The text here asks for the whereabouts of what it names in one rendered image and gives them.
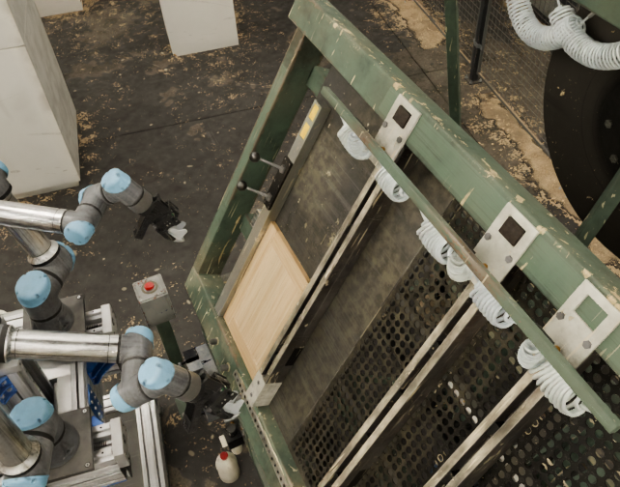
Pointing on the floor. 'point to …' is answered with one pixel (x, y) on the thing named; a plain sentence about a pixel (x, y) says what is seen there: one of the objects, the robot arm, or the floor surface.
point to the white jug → (227, 467)
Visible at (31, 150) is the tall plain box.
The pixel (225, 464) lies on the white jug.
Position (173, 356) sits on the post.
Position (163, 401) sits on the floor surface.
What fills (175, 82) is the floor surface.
